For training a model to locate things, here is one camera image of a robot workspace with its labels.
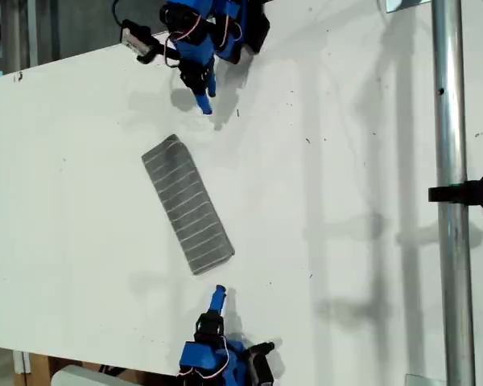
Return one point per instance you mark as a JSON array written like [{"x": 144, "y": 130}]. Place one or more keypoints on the grey white-striped towel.
[{"x": 187, "y": 205}]

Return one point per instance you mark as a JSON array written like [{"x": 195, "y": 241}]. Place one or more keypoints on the wooden table leg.
[{"x": 40, "y": 370}]

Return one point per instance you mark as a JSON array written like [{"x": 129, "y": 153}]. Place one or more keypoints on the black clamp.
[{"x": 467, "y": 191}]

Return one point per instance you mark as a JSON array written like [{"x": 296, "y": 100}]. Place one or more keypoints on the camera black stalk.
[
  {"x": 161, "y": 50},
  {"x": 261, "y": 347}
]

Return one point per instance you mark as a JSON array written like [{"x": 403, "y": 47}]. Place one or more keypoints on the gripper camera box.
[
  {"x": 136, "y": 42},
  {"x": 262, "y": 370}
]

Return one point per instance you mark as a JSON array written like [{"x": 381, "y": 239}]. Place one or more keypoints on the steel post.
[{"x": 451, "y": 120}]

